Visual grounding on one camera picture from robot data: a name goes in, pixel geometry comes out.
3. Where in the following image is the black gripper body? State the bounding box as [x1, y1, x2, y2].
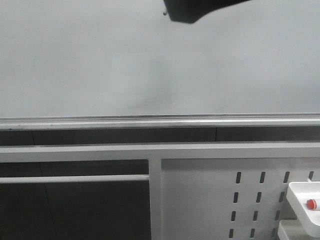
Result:
[163, 0, 246, 24]

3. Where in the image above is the white metal pegboard stand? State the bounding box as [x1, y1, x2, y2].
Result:
[0, 142, 320, 240]

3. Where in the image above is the white plastic marker tray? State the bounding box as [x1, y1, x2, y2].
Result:
[286, 181, 320, 238]

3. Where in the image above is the red capped white marker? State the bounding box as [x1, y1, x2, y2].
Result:
[306, 198, 320, 211]

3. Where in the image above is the lower white plastic tray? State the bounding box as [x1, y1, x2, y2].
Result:
[277, 219, 320, 240]

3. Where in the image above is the white whiteboard with aluminium frame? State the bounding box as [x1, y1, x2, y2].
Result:
[0, 0, 320, 130]

